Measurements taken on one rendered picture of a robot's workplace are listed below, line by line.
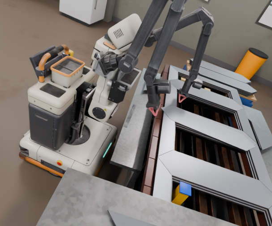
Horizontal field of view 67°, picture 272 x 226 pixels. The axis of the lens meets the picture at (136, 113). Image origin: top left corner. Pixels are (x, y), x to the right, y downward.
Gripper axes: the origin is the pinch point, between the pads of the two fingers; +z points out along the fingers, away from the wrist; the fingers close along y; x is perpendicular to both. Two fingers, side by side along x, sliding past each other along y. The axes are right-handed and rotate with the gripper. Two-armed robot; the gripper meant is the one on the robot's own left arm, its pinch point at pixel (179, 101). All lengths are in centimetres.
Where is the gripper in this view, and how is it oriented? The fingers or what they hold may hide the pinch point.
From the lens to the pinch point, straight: 168.8
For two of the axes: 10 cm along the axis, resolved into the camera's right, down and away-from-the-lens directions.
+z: -3.0, 8.5, 4.3
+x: -9.4, -3.3, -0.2
